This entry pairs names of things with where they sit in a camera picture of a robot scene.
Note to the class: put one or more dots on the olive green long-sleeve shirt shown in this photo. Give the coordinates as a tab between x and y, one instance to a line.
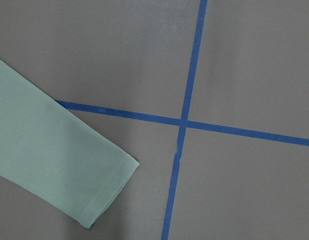
51	153

